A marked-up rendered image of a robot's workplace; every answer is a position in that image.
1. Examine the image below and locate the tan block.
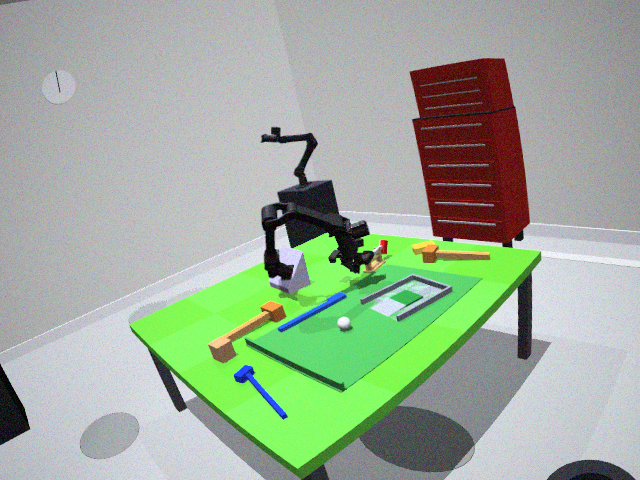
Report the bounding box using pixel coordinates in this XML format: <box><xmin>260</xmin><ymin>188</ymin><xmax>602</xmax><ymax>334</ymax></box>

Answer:
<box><xmin>207</xmin><ymin>336</ymin><xmax>236</xmax><ymax>363</ymax></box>

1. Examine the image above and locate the white golf ball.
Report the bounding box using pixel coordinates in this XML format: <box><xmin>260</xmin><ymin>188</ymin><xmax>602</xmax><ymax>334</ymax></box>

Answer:
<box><xmin>338</xmin><ymin>317</ymin><xmax>350</xmax><ymax>330</ymax></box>

